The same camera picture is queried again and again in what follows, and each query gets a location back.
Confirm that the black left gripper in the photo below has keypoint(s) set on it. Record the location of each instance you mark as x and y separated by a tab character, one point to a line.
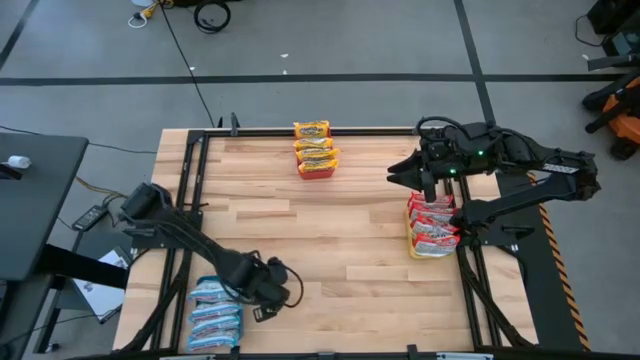
272	290

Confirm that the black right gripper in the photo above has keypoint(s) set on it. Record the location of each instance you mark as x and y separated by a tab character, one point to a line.
435	160

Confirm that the red Maruchan ramen pack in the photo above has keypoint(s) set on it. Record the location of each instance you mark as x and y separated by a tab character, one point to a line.
430	200
436	245
434	229
432	214

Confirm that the blue Maruchan ramen pack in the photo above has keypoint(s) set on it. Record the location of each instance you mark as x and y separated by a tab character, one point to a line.
215	311
207	290
214	341
216	326

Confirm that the yellow Maruchan ramen pack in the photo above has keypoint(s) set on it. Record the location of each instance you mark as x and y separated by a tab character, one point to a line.
313	145
317	155
318	166
312	130

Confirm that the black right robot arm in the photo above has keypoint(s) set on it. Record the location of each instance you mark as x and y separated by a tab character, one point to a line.
520	200

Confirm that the stack of orange packets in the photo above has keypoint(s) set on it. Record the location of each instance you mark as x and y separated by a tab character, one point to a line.
316	176

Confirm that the white paper sheet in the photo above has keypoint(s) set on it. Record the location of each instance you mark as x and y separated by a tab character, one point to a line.
102	300

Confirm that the black hazard-striped floor mat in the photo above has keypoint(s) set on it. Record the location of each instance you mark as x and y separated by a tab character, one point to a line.
540	300

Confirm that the black power adapter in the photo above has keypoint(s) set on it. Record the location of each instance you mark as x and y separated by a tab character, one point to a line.
90	217

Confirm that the orange and black cart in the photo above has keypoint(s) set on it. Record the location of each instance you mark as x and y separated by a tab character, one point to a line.
625	115

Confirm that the black desk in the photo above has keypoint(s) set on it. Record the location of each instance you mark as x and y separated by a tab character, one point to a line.
40	200

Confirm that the black equipment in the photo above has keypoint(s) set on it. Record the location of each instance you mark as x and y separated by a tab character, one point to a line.
620	20

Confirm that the small white object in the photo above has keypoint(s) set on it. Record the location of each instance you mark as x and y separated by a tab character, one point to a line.
20	162

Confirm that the black metal rig frame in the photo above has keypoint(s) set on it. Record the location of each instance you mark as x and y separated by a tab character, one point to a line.
250	132

